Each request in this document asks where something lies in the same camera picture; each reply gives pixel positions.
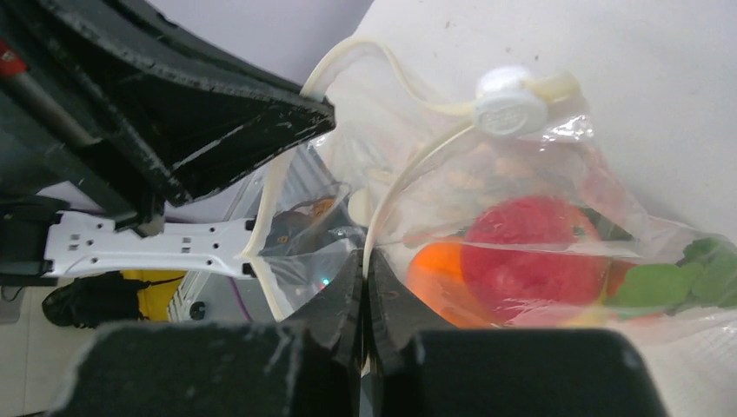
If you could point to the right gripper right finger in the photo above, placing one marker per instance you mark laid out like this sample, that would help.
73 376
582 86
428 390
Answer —
423 366

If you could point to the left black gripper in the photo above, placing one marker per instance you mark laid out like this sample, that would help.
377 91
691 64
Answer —
142 111

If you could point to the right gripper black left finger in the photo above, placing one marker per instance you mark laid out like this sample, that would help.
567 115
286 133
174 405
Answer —
306 365

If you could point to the orange fruit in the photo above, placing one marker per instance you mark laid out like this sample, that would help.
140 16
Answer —
434 276

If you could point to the red tomato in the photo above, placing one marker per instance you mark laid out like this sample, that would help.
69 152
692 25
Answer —
514 263

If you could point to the clear zip top bag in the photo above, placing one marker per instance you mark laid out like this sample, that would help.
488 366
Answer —
402 169

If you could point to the orange carrot with leaves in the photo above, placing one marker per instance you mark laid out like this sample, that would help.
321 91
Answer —
704 277

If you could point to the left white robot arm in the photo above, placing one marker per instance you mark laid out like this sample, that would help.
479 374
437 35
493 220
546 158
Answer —
51 229

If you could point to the white zipper slider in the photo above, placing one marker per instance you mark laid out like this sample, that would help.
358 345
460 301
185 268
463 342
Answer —
504 107

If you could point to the yellow black background object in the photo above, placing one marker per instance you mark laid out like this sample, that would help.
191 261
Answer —
89 302

